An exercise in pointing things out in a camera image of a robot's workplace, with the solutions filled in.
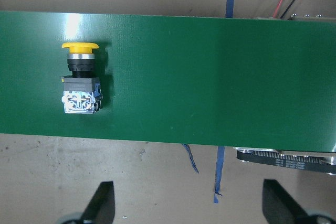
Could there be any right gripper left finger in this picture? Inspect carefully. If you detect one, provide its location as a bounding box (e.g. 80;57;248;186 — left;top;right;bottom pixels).
80;181;115;223

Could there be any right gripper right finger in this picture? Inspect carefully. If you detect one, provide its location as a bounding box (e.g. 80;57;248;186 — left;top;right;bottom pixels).
262;179;312;224

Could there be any yellow mushroom push button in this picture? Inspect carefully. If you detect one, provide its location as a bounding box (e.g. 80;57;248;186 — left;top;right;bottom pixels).
61;42;103;114

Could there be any green conveyor belt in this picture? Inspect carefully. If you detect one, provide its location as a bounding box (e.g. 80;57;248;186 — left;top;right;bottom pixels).
1;12;335;152

